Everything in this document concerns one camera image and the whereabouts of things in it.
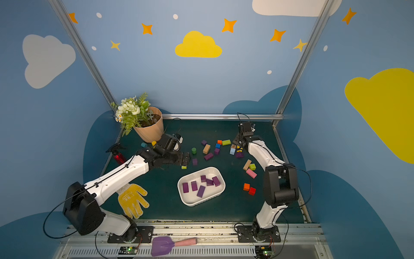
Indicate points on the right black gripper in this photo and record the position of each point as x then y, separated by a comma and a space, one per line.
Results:
241, 142

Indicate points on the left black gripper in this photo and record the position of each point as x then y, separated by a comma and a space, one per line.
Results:
185, 158

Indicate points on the purple brick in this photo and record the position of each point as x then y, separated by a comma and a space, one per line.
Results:
201, 191
208, 156
194, 186
185, 187

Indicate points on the white plastic storage bin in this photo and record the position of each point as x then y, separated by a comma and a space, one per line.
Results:
190, 199

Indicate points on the dark purple block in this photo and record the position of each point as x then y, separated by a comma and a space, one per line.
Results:
209, 182

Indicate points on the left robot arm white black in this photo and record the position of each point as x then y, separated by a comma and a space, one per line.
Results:
83, 202

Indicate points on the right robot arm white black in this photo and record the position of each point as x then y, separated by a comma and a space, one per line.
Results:
280, 186

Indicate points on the lime green flat brick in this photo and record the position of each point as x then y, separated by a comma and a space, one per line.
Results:
226, 142

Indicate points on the tan brick right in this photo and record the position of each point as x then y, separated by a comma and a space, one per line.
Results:
247, 165

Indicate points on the pink brick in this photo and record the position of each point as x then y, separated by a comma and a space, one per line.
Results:
251, 173

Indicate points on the tan wooden brick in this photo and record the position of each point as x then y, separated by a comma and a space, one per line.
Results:
206, 149

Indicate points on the orange cube right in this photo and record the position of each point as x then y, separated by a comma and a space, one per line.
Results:
246, 187

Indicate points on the red spray bottle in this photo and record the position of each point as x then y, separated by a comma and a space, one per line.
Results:
116, 154

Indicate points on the potted plant terracotta pot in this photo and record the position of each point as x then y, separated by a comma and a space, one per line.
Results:
137, 114

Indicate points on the red cube right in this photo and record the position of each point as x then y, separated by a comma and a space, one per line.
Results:
252, 191

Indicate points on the yellow work glove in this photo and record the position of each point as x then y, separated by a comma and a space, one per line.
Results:
132, 201

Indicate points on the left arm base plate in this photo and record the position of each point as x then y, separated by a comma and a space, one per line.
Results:
139, 234

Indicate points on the purple toy shovel pink handle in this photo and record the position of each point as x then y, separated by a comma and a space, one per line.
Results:
163, 245

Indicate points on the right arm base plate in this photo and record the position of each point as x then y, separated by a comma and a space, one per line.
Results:
253, 234

